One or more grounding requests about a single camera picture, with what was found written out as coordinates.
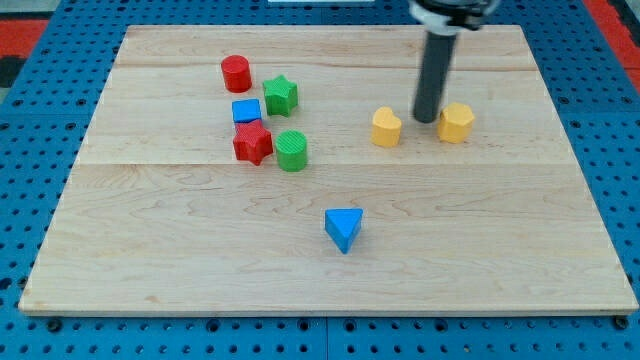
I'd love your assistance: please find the yellow hexagon block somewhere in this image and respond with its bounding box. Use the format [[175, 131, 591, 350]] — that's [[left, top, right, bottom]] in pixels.
[[437, 102, 475, 144]]

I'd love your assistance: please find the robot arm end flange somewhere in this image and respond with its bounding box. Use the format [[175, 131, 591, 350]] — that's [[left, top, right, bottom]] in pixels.
[[408, 0, 501, 36]]

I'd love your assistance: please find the wooden board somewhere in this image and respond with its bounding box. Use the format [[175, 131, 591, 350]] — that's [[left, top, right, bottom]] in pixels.
[[19, 25, 638, 317]]

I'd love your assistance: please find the green cylinder block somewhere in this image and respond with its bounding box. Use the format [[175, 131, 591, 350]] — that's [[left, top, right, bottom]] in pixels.
[[275, 129, 308, 172]]

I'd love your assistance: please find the blue triangle block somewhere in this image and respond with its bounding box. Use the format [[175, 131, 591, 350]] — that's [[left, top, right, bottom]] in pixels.
[[324, 208, 364, 254]]

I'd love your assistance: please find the red star block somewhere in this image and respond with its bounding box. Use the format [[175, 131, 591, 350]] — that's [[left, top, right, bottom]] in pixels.
[[233, 119, 273, 166]]

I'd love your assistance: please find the yellow heart block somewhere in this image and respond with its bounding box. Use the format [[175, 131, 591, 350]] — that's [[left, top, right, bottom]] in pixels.
[[370, 107, 402, 148]]

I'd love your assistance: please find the green star block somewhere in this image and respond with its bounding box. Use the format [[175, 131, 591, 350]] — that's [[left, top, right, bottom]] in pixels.
[[262, 75, 298, 117]]

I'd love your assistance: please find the blue cube block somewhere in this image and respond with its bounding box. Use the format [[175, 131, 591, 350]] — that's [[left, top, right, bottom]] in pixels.
[[231, 98, 262, 123]]

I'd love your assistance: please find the red cylinder block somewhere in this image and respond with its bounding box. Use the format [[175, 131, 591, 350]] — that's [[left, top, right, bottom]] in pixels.
[[221, 55, 252, 93]]

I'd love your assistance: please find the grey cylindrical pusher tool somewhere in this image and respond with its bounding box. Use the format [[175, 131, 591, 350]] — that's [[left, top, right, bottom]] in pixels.
[[413, 32, 457, 123]]

